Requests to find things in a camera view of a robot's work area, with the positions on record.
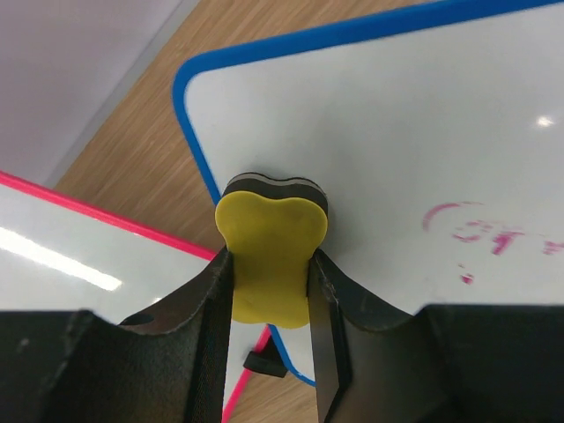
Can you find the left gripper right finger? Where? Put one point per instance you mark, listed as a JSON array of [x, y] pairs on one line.
[[447, 363]]

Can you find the pink framed whiteboard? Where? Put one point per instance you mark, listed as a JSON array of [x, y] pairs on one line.
[[58, 254]]

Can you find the blue framed whiteboard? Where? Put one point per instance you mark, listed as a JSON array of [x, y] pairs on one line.
[[436, 132]]

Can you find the yellow bone-shaped eraser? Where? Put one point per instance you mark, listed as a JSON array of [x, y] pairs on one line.
[[272, 227]]

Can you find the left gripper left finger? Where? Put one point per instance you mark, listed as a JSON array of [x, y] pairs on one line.
[[166, 363]]

